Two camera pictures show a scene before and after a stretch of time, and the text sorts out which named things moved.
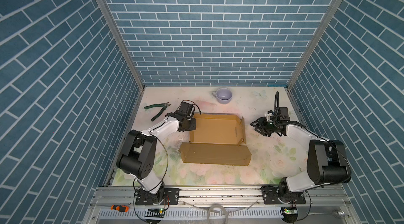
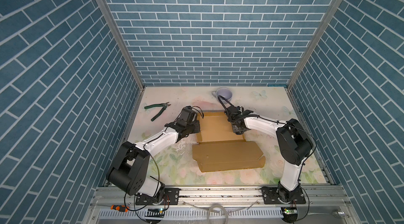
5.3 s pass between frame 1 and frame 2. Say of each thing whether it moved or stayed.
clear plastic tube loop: stayed
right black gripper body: moved
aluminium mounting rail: stayed
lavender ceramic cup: stayed
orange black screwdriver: stayed
